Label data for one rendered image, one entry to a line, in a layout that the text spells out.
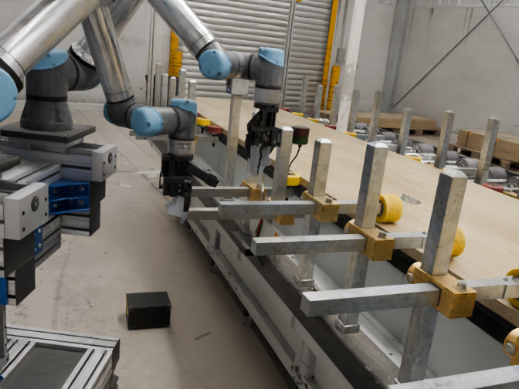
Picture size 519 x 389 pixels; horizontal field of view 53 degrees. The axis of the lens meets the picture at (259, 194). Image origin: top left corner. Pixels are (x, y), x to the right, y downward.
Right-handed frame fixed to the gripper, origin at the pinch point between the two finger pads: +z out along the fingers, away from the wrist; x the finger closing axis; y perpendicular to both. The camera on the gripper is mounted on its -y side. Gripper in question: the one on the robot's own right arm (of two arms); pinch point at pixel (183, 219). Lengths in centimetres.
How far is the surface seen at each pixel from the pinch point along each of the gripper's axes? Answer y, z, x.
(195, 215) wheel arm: -2.9, -1.8, 1.5
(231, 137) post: -30, -15, -53
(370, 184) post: -30, -25, 48
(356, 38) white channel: -128, -61, -135
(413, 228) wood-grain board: -58, -7, 31
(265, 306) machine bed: -55, 64, -56
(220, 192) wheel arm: -18.1, -1.3, -23.5
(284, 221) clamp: -30.4, -0.7, 5.0
